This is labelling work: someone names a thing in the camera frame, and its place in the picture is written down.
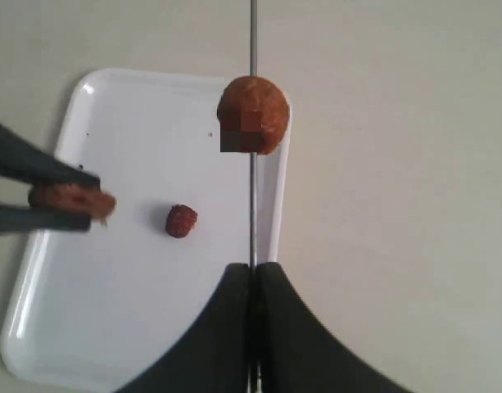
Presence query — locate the white plastic tray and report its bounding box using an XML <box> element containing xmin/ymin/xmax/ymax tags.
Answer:
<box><xmin>0</xmin><ymin>69</ymin><xmax>289</xmax><ymax>392</ymax></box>

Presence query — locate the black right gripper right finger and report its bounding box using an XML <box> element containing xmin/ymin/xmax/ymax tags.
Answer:
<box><xmin>256</xmin><ymin>263</ymin><xmax>406</xmax><ymax>393</ymax></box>

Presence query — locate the metal skewer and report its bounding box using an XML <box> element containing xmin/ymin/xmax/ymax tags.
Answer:
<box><xmin>248</xmin><ymin>0</ymin><xmax>259</xmax><ymax>393</ymax></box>

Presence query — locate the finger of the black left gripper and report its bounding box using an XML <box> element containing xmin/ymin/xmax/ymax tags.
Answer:
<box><xmin>0</xmin><ymin>202</ymin><xmax>91</xmax><ymax>234</ymax></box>
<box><xmin>0</xmin><ymin>123</ymin><xmax>101</xmax><ymax>187</ymax></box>

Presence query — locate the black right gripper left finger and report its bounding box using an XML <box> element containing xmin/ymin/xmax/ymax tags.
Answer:
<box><xmin>119</xmin><ymin>264</ymin><xmax>250</xmax><ymax>393</ymax></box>

